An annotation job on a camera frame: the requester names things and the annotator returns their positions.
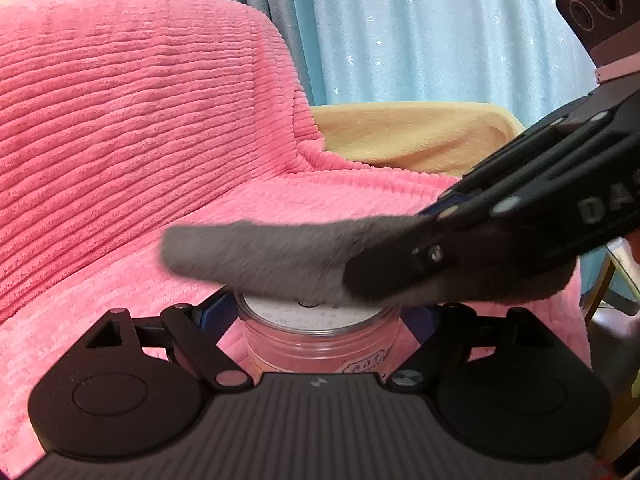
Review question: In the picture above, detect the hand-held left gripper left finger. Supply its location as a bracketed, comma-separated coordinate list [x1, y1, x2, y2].
[86, 292, 254, 392]

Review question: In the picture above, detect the pink ribbed blanket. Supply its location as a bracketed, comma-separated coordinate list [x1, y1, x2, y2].
[0, 0, 593, 441]

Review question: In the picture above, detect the clear plastic jar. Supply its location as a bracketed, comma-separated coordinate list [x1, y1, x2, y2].
[235, 287, 401, 376]

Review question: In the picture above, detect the yellow armrest cover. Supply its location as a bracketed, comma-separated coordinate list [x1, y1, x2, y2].
[310, 101, 526, 178]

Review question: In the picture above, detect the grey cleaning cloth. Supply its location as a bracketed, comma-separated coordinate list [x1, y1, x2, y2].
[160, 214, 582, 309]

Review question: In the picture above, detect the glass-top side table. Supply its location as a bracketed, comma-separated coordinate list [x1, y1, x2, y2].
[582, 235, 640, 332]

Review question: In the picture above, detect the light blue starry curtain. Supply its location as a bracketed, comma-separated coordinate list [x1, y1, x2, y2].
[220, 0, 608, 126]

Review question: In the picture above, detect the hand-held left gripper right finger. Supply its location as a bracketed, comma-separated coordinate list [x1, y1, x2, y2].
[389, 302, 549, 392]

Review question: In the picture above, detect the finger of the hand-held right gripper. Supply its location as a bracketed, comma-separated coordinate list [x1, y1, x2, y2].
[424, 80, 635, 219]
[344, 197, 587, 307]

